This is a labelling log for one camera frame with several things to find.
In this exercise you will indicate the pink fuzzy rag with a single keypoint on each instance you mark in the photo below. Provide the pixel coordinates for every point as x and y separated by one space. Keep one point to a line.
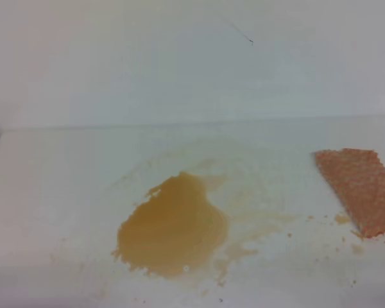
358 179

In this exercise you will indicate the brown coffee puddle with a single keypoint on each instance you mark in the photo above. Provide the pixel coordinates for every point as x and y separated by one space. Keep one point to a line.
176 231

